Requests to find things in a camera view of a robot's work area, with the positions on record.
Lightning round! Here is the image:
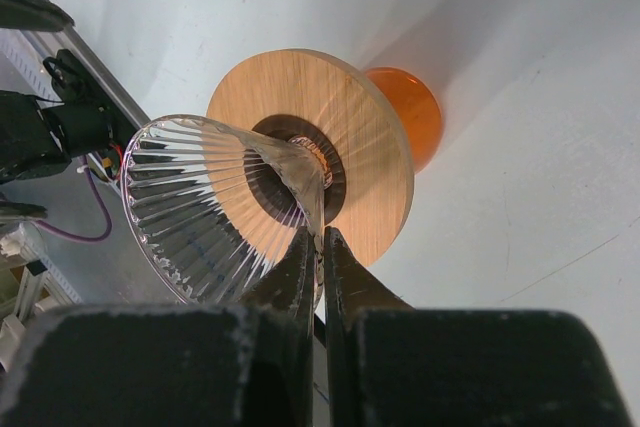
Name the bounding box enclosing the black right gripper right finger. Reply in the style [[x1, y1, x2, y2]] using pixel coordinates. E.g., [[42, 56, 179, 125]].
[[324, 227, 632, 426]]

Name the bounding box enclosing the clear glass dripper cone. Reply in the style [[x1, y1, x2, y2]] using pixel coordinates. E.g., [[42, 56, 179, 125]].
[[121, 115, 325, 304]]

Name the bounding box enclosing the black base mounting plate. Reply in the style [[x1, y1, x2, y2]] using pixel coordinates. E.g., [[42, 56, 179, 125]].
[[0, 49, 126, 186]]

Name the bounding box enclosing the white slotted cable duct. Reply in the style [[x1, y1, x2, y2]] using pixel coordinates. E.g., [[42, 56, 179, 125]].
[[0, 29, 60, 106]]

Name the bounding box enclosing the orange carafe with wooden collar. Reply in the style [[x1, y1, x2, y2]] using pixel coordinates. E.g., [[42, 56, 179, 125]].
[[207, 49, 444, 267]]

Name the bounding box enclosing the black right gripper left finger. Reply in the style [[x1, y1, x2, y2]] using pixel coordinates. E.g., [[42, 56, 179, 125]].
[[1, 229, 313, 426]]

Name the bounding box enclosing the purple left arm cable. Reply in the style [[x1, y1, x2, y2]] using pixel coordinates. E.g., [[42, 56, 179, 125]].
[[29, 156, 114, 243]]

